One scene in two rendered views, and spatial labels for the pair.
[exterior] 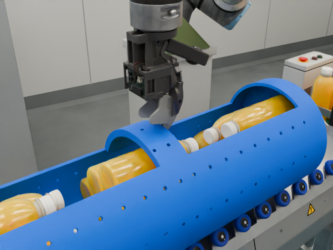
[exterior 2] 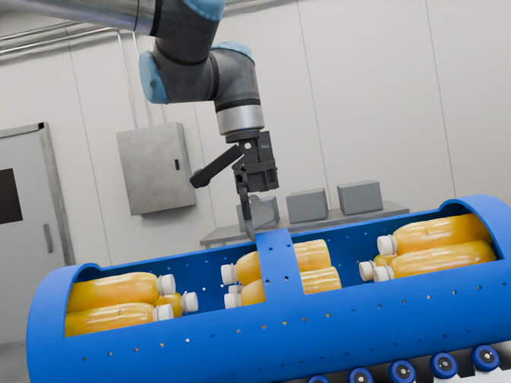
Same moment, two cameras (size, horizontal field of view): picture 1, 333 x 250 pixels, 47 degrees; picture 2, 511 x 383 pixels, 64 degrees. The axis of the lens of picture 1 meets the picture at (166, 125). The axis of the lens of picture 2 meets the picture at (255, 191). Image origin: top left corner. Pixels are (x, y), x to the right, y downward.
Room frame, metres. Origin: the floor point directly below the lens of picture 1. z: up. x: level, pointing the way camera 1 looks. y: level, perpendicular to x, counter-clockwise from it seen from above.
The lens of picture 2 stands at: (1.30, 0.50, 1.35)
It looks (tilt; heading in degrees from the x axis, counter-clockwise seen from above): 3 degrees down; 216
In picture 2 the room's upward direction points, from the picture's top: 10 degrees counter-clockwise
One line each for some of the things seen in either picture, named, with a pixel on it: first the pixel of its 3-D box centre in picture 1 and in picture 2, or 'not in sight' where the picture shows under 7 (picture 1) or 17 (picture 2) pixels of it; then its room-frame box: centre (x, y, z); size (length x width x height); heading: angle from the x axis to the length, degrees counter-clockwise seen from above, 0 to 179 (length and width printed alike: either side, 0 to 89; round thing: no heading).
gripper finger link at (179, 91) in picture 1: (171, 93); not in sight; (0.65, -0.01, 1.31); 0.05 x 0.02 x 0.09; 37
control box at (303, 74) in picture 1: (307, 69); not in sight; (1.48, -0.58, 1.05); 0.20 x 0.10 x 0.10; 127
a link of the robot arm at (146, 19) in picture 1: (157, 14); (241, 123); (0.66, 0.02, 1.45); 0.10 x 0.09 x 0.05; 37
